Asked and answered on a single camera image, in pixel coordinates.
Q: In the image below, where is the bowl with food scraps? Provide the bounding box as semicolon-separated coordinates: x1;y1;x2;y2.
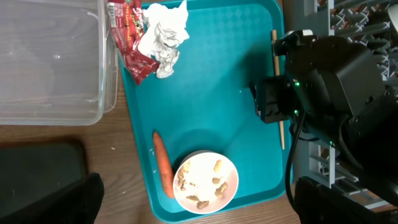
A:
173;150;239;215

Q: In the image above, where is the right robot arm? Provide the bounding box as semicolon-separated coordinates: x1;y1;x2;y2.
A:
250;30;397;223

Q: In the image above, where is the teal serving tray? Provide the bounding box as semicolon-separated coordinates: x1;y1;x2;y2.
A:
122;0;290;222

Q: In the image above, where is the wooden chopstick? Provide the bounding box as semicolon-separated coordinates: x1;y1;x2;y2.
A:
271;29;286;151

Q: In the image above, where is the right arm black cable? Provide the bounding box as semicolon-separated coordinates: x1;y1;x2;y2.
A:
285;110;307;209

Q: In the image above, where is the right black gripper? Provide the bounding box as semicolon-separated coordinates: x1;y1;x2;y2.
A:
249;76;294;124

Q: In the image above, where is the crumpled white napkin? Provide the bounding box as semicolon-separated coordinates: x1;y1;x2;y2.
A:
138;0;189;78

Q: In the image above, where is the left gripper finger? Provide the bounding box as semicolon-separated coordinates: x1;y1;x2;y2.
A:
1;172;104;224

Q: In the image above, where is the black plastic tray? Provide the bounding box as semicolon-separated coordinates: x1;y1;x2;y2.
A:
1;141;87;219

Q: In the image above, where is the orange carrot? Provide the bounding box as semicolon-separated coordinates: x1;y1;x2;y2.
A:
152;131;175;198

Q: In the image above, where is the red snack wrapper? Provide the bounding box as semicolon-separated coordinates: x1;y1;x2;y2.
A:
107;0;159;85

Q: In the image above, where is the grey dishwasher rack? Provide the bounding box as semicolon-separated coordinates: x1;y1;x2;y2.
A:
280;1;397;205

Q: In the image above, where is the clear plastic bin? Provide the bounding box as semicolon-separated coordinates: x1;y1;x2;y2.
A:
1;0;119;126

